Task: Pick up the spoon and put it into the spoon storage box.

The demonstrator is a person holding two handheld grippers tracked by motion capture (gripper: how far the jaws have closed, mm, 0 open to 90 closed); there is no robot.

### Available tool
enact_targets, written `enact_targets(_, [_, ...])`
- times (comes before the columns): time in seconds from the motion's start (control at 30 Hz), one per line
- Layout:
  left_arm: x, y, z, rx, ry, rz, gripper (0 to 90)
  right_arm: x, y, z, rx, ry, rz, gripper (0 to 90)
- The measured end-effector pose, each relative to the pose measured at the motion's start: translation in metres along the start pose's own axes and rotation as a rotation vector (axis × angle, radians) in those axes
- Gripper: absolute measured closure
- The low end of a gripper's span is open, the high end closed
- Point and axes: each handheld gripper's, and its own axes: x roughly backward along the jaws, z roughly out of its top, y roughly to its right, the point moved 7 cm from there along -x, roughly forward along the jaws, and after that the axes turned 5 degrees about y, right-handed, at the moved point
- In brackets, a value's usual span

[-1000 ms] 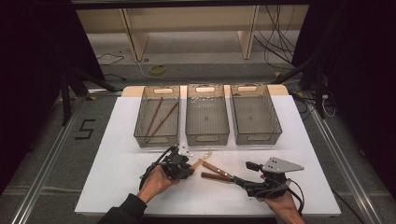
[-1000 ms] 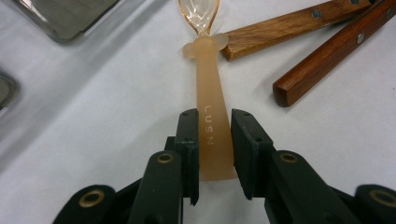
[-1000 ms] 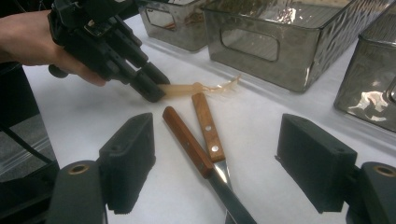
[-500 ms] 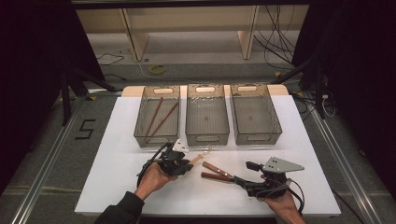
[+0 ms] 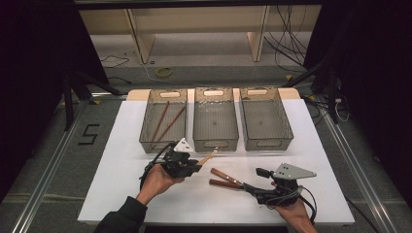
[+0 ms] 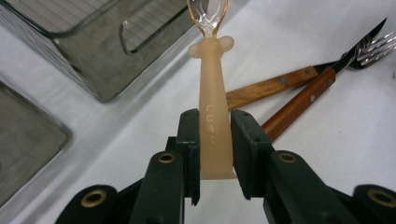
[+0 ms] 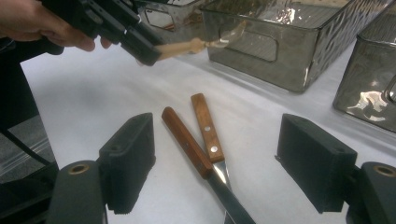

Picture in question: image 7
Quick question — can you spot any wooden handled knife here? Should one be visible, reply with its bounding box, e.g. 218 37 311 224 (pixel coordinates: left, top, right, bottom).
161 105 256 224

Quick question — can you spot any smoky clear plastic bin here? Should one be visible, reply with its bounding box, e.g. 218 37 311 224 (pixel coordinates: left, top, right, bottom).
136 0 216 45
200 0 393 93
332 1 396 133

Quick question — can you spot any short wooden-handled knife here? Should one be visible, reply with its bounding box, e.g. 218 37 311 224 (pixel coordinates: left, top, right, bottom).
190 92 233 189

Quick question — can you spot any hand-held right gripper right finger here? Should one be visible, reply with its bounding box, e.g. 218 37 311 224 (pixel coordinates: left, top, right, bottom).
275 113 359 214

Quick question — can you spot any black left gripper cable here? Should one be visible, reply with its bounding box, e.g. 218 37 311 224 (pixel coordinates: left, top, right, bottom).
0 127 52 167

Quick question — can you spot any white table sheet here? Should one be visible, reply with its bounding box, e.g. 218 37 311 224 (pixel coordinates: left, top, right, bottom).
20 40 396 224

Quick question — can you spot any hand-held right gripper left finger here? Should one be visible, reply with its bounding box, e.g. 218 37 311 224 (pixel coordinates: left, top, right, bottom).
98 112 157 216

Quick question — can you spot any aluminium rail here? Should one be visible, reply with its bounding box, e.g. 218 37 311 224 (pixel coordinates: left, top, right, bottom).
0 136 48 176

